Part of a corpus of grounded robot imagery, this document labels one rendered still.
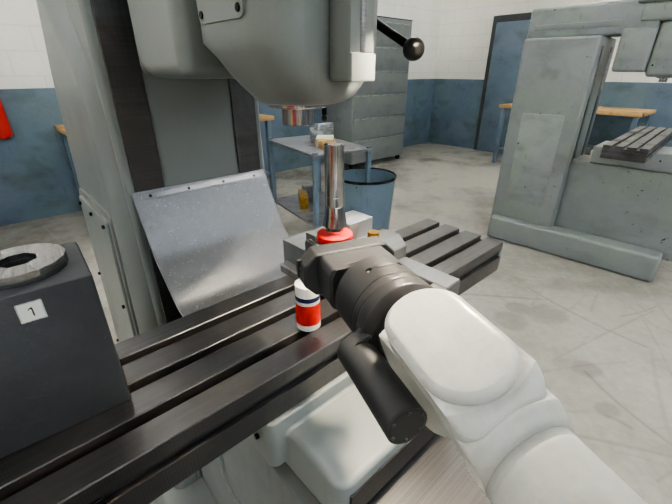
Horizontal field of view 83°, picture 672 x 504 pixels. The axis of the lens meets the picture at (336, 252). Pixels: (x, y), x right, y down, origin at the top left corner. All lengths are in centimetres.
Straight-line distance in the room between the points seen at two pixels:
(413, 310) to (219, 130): 73
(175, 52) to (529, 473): 60
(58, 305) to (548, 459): 46
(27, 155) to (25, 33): 106
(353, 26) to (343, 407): 54
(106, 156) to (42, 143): 383
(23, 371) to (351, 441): 42
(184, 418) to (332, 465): 21
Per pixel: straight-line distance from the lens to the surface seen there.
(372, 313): 34
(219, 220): 92
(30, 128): 470
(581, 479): 25
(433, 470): 73
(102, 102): 87
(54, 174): 477
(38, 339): 52
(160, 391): 59
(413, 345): 27
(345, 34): 48
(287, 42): 48
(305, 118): 57
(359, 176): 320
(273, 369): 58
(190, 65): 62
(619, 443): 205
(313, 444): 63
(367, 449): 62
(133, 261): 96
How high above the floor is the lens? 135
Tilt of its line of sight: 26 degrees down
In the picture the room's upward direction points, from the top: straight up
